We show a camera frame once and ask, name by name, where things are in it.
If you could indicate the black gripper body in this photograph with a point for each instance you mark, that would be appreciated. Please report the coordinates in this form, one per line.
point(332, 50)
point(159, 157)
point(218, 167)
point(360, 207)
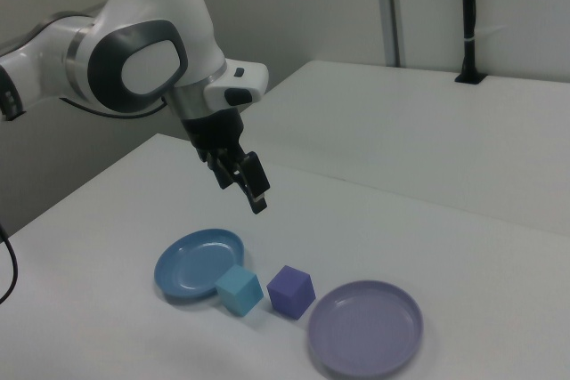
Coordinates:
point(214, 131)

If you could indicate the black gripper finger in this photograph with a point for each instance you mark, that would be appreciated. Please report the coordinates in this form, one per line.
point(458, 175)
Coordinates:
point(256, 175)
point(222, 173)

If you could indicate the teal cube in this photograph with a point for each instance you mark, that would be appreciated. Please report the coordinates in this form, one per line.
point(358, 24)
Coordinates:
point(238, 291)

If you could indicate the purple cube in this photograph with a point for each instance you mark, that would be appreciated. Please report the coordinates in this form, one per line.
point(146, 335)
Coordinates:
point(289, 293)

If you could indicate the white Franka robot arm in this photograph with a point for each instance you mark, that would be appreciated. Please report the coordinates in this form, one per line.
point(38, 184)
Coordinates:
point(147, 10)

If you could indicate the blue plate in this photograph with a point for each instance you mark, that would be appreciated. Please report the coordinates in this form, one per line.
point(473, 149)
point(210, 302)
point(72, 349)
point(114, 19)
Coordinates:
point(191, 264)

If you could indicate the purple plate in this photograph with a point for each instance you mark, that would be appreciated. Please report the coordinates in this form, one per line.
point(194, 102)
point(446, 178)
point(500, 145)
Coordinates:
point(365, 331)

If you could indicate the grey partition post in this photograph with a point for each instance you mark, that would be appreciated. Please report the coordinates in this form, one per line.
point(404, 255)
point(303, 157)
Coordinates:
point(394, 6)

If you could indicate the black mount pole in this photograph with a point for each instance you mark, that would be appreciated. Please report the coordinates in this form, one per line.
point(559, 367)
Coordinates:
point(468, 10)

